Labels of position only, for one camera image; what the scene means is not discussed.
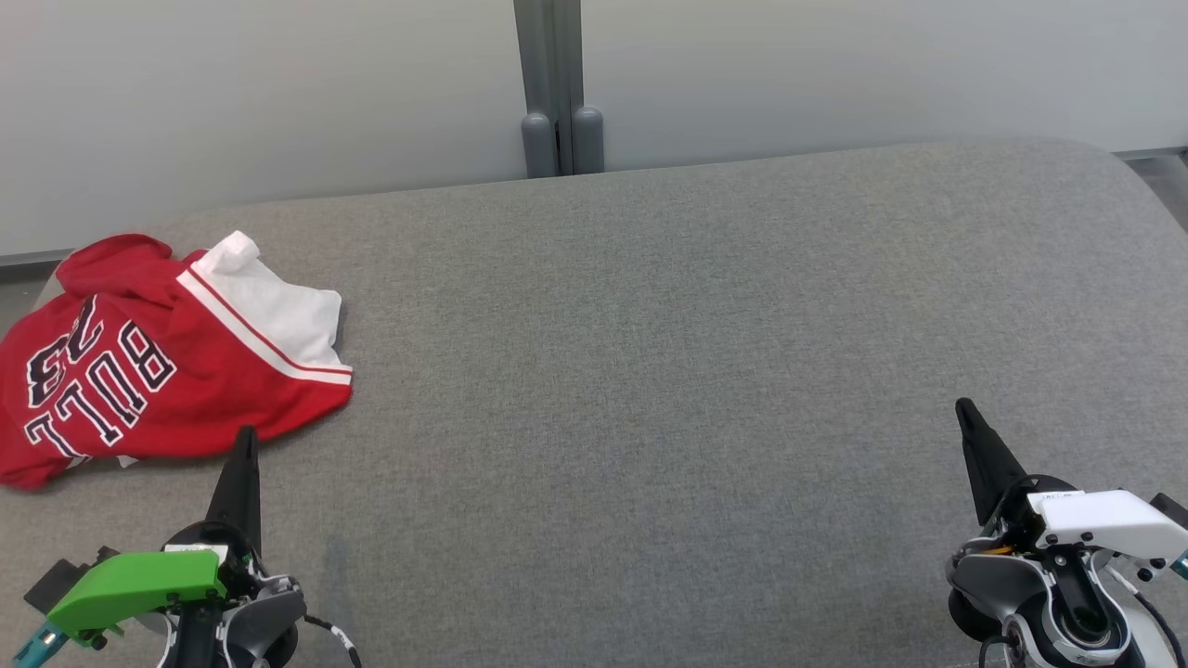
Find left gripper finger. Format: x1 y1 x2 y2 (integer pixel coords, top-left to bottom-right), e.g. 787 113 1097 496
206 425 263 556

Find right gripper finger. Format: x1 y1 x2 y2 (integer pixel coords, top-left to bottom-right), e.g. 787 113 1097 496
956 398 1031 528

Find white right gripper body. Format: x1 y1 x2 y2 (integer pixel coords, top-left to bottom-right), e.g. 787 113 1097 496
982 475 1188 561

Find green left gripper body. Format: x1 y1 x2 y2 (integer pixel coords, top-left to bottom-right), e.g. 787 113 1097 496
46 525 270 645

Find red jersey white sleeves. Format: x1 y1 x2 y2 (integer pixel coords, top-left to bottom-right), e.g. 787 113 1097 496
0 230 354 493

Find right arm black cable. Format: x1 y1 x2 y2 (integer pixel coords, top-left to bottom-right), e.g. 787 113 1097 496
1109 561 1187 668

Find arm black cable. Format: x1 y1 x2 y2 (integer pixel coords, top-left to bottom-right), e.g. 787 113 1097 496
1109 561 1187 668
302 612 363 668

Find teal left camera connector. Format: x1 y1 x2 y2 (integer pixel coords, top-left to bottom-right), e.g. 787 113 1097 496
9 622 66 668

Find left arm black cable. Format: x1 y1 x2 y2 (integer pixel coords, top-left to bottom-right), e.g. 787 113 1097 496
302 612 363 668

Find grey cylindrical post bumper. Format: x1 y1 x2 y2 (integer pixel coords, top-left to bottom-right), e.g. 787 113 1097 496
571 105 606 175
521 111 558 179

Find grey vertical partition post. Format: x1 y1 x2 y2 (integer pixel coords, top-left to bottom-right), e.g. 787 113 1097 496
513 0 586 177

